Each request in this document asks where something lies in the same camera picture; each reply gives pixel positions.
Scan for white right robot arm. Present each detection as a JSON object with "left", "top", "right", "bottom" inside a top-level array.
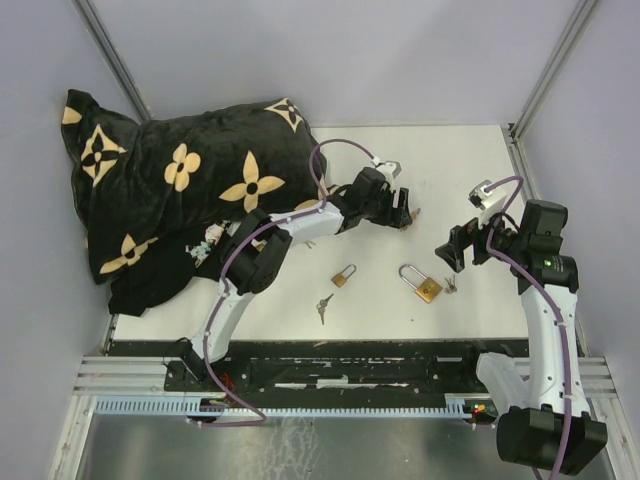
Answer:
[{"left": 435, "top": 194, "right": 608, "bottom": 479}]

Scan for long shackle padlock keys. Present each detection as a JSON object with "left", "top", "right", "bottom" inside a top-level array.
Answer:
[{"left": 444, "top": 275, "right": 458, "bottom": 294}]

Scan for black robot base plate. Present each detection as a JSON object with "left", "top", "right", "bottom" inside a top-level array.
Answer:
[{"left": 164, "top": 338, "right": 531, "bottom": 407}]

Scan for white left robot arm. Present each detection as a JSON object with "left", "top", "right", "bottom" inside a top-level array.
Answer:
[{"left": 166, "top": 166, "right": 414, "bottom": 390}]

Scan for left aluminium frame post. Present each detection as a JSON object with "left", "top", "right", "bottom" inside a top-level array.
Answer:
[{"left": 72, "top": 0, "right": 152, "bottom": 121}]

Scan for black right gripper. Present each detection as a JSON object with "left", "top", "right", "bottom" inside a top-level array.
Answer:
[{"left": 434, "top": 202, "right": 528, "bottom": 273}]

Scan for aluminium frame post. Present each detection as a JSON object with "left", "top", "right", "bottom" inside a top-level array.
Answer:
[
  {"left": 72, "top": 0, "right": 152, "bottom": 121},
  {"left": 509, "top": 0, "right": 601, "bottom": 145}
]

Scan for small padlock keys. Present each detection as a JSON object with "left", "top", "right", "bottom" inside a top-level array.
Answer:
[{"left": 316, "top": 294, "right": 334, "bottom": 324}]

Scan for right aluminium frame post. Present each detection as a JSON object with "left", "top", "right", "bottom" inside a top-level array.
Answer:
[{"left": 509, "top": 0, "right": 601, "bottom": 145}]

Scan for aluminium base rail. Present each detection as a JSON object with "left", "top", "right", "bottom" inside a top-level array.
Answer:
[{"left": 73, "top": 356, "right": 617, "bottom": 399}]

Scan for light blue cable duct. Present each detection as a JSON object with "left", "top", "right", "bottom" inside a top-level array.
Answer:
[{"left": 94, "top": 393, "right": 499, "bottom": 417}]

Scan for black floral plush pillow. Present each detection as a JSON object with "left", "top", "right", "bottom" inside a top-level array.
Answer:
[{"left": 61, "top": 89, "right": 327, "bottom": 284}]

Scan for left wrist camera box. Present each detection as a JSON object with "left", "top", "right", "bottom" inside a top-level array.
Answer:
[{"left": 371, "top": 156, "right": 402, "bottom": 185}]

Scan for black floral garment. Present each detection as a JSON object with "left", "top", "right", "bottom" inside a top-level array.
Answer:
[{"left": 108, "top": 221, "right": 234, "bottom": 316}]

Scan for brass padlock long shackle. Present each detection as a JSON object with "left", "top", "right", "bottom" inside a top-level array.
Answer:
[{"left": 398, "top": 264, "right": 443, "bottom": 304}]

